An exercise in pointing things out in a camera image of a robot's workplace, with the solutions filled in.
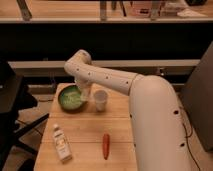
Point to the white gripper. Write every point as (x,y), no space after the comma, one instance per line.
(84,86)

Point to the white sponge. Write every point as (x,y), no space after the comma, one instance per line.
(85,95)

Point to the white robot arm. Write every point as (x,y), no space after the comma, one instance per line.
(158,133)

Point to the green ceramic bowl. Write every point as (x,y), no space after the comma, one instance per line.
(69,98)

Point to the translucent plastic cup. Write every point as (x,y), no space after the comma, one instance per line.
(100,98)

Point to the white lotion bottle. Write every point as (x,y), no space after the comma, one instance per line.
(61,144)

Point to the red orange carrot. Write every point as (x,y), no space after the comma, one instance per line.
(105,146)

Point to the black office chair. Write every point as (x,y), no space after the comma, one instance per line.
(14,96)

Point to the grey panel at right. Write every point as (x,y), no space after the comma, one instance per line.
(197,99)

